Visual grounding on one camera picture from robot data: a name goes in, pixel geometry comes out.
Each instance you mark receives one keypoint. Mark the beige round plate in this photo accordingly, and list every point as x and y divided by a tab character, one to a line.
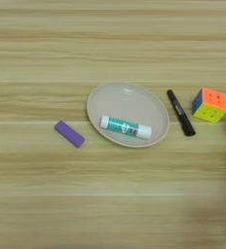
128	100

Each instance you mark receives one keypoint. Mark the purple rectangular eraser block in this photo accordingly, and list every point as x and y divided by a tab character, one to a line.
69	134

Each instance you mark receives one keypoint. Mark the black marker pen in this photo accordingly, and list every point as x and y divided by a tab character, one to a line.
181	113

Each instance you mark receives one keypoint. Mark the green white glue stick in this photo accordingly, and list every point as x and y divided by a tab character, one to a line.
124	127

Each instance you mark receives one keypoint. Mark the colourful puzzle cube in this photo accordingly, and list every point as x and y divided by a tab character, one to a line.
210	105

